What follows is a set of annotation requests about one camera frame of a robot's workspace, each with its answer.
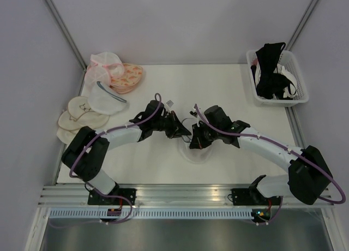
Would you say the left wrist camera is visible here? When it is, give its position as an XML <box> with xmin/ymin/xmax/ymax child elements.
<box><xmin>166</xmin><ymin>100</ymin><xmax>174</xmax><ymax>107</ymax></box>

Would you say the left aluminium frame post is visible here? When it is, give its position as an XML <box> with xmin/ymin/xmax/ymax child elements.
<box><xmin>43</xmin><ymin>0</ymin><xmax>87</xmax><ymax>71</ymax></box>

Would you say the white plastic basket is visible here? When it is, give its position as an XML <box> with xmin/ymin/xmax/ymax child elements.
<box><xmin>246</xmin><ymin>50</ymin><xmax>309</xmax><ymax>107</ymax></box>

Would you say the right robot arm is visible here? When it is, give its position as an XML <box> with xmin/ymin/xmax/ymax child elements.
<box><xmin>189</xmin><ymin>105</ymin><xmax>333</xmax><ymax>205</ymax></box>

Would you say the aluminium rail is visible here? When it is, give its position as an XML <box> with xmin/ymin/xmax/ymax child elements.
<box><xmin>38</xmin><ymin>183</ymin><xmax>336</xmax><ymax>207</ymax></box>

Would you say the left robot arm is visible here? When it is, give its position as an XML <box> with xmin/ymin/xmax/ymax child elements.
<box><xmin>61</xmin><ymin>100</ymin><xmax>191</xmax><ymax>205</ymax></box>

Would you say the black bra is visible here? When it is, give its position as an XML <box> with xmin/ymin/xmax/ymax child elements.
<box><xmin>256</xmin><ymin>42</ymin><xmax>287</xmax><ymax>99</ymax></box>

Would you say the beige laundry bag top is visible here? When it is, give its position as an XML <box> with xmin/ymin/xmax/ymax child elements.
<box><xmin>67</xmin><ymin>96</ymin><xmax>93</xmax><ymax>119</ymax></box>

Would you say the white mesh bag blue zipper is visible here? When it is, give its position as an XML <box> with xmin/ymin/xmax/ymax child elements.
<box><xmin>177</xmin><ymin>117</ymin><xmax>213</xmax><ymax>164</ymax></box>

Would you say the white mesh bag blue trim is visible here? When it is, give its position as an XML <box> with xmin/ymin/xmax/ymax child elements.
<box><xmin>87</xmin><ymin>81</ymin><xmax>128</xmax><ymax>116</ymax></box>

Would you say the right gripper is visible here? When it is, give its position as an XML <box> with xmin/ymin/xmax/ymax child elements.
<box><xmin>190</xmin><ymin>121</ymin><xmax>221</xmax><ymax>150</ymax></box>

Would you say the beige laundry bag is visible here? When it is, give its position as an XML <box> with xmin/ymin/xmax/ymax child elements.
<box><xmin>67</xmin><ymin>96</ymin><xmax>93</xmax><ymax>119</ymax></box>
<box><xmin>56</xmin><ymin>127</ymin><xmax>81</xmax><ymax>145</ymax></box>
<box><xmin>58</xmin><ymin>111</ymin><xmax>110</xmax><ymax>132</ymax></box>

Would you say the pink trimmed mesh bag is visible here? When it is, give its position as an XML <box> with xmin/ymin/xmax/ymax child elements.
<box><xmin>84</xmin><ymin>65</ymin><xmax>111</xmax><ymax>91</ymax></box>

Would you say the right aluminium frame post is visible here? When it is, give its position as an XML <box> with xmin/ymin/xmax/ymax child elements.
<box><xmin>285</xmin><ymin>0</ymin><xmax>320</xmax><ymax>51</ymax></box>

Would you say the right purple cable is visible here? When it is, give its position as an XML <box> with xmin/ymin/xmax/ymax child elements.
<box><xmin>194</xmin><ymin>103</ymin><xmax>346</xmax><ymax>204</ymax></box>

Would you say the white bra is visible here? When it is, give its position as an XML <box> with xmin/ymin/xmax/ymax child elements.
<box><xmin>276</xmin><ymin>64</ymin><xmax>297</xmax><ymax>100</ymax></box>

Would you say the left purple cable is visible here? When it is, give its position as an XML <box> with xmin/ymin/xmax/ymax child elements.
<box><xmin>69</xmin><ymin>92</ymin><xmax>166</xmax><ymax>178</ymax></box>

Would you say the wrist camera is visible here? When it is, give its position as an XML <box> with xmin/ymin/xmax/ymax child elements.
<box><xmin>189</xmin><ymin>104</ymin><xmax>203</xmax><ymax>119</ymax></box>
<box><xmin>166</xmin><ymin>100</ymin><xmax>174</xmax><ymax>107</ymax></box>

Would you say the orange patterned laundry bag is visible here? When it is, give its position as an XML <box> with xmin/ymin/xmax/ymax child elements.
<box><xmin>110</xmin><ymin>63</ymin><xmax>143</xmax><ymax>94</ymax></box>

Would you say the aluminium frame post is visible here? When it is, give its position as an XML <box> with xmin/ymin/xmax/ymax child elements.
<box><xmin>43</xmin><ymin>0</ymin><xmax>87</xmax><ymax>71</ymax></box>
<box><xmin>285</xmin><ymin>0</ymin><xmax>320</xmax><ymax>51</ymax></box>

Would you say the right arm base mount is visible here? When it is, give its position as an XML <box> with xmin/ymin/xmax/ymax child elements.
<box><xmin>227</xmin><ymin>188</ymin><xmax>263</xmax><ymax>206</ymax></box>

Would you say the purple cable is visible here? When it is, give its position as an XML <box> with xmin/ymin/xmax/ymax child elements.
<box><xmin>194</xmin><ymin>103</ymin><xmax>346</xmax><ymax>204</ymax></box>
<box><xmin>69</xmin><ymin>92</ymin><xmax>166</xmax><ymax>178</ymax></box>

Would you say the beige laundry bag bottom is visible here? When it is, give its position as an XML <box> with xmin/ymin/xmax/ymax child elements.
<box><xmin>56</xmin><ymin>127</ymin><xmax>81</xmax><ymax>145</ymax></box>

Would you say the beige laundry bag middle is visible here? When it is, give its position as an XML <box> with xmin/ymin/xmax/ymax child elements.
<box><xmin>58</xmin><ymin>111</ymin><xmax>110</xmax><ymax>132</ymax></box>

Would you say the white slotted cable duct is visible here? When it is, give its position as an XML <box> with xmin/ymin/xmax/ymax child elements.
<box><xmin>49</xmin><ymin>208</ymin><xmax>253</xmax><ymax>220</ymax></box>

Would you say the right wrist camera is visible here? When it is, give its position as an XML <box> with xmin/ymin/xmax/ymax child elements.
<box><xmin>189</xmin><ymin>104</ymin><xmax>203</xmax><ymax>119</ymax></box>

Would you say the pink mesh bag top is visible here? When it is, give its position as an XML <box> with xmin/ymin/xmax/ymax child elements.
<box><xmin>90</xmin><ymin>52</ymin><xmax>124</xmax><ymax>70</ymax></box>

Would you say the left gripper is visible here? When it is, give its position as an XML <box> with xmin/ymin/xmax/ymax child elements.
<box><xmin>152</xmin><ymin>111</ymin><xmax>191</xmax><ymax>139</ymax></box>

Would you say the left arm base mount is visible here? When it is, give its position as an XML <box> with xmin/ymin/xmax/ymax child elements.
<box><xmin>87</xmin><ymin>188</ymin><xmax>136</xmax><ymax>206</ymax></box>

